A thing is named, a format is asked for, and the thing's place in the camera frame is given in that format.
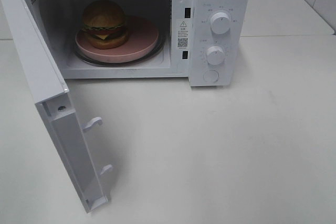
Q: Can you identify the round door release button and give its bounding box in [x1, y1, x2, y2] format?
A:
[203, 70, 219, 83]

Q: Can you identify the pink plate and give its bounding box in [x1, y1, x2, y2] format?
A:
[75, 16, 159, 63]

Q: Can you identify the burger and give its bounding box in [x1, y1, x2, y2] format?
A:
[81, 0, 129, 49]

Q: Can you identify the white microwave door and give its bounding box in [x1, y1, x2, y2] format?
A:
[1, 0, 109, 212]

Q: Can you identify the glass turntable plate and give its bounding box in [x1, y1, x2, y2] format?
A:
[75, 36, 165, 68]

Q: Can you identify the white lower timer knob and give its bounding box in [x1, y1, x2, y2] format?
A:
[205, 46, 226, 66]

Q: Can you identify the white microwave oven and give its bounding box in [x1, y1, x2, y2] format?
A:
[32, 0, 248, 86]

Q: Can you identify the white upper power knob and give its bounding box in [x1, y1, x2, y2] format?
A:
[209, 10, 232, 35]

